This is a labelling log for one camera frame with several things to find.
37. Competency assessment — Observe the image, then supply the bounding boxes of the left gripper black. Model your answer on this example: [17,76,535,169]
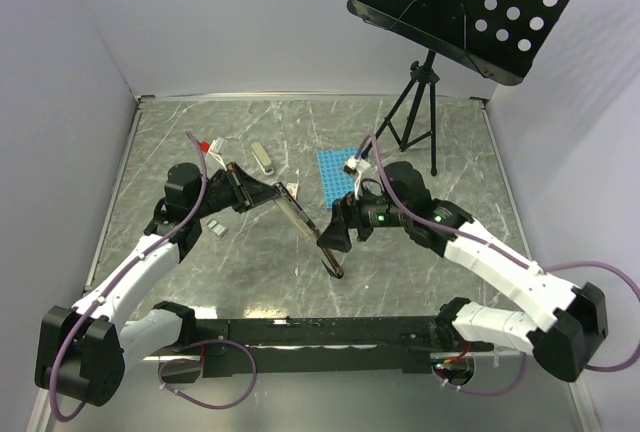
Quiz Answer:
[190,161,282,219]

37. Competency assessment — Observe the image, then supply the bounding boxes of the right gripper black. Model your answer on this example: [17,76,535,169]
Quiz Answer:
[316,180,410,252]

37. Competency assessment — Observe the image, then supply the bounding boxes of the black beige stapler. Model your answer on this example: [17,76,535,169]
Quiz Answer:
[272,182,344,279]

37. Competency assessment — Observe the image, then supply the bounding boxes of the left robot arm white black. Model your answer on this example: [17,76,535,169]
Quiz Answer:
[34,163,287,406]

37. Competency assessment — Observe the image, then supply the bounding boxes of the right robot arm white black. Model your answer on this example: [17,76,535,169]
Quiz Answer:
[317,157,608,382]

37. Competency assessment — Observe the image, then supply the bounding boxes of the small staple box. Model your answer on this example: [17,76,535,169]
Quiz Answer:
[286,182,299,199]

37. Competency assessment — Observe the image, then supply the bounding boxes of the grey staple strips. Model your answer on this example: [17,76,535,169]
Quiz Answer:
[207,219,227,237]

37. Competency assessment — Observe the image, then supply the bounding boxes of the blue studded building plate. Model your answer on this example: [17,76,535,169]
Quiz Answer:
[317,147,357,210]

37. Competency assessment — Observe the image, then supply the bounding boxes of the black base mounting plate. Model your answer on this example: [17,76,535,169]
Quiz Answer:
[137,316,496,379]

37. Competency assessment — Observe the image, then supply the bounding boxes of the black perforated music stand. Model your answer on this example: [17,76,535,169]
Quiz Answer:
[347,0,570,151]

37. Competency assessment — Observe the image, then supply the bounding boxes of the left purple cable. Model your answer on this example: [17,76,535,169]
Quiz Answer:
[48,131,259,423]

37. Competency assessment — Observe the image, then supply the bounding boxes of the purple cable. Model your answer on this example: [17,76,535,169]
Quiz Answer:
[48,131,259,423]
[357,133,640,396]

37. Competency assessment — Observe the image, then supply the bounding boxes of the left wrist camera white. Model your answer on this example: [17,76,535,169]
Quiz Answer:
[200,137,227,170]

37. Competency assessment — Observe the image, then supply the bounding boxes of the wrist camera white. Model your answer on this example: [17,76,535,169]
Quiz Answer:
[200,137,227,170]
[342,156,371,198]

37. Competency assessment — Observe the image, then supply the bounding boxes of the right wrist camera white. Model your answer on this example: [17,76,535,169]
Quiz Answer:
[342,156,371,198]

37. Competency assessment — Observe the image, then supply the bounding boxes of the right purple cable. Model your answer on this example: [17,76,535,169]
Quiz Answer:
[357,133,640,396]

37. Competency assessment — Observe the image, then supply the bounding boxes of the aluminium frame rail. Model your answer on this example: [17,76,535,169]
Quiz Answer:
[29,351,601,432]

